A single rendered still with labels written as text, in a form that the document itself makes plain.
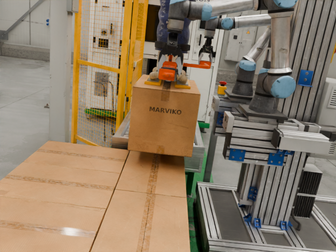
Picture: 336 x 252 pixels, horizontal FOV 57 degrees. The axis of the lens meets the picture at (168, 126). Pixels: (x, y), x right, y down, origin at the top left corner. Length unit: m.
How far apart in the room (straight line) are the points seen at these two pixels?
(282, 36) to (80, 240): 1.27
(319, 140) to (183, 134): 0.74
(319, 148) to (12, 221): 1.51
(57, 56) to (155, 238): 2.12
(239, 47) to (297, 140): 9.39
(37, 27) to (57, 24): 8.83
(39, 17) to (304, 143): 10.82
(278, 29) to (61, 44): 2.03
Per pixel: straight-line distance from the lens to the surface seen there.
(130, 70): 3.46
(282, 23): 1.60
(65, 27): 3.04
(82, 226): 1.46
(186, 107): 1.82
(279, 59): 1.61
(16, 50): 12.08
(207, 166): 3.00
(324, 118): 2.06
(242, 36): 11.01
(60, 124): 3.20
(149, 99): 1.82
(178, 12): 1.47
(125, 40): 2.96
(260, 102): 1.75
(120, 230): 1.44
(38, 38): 11.89
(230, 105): 2.22
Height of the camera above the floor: 1.38
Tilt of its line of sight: 16 degrees down
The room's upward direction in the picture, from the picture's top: 7 degrees clockwise
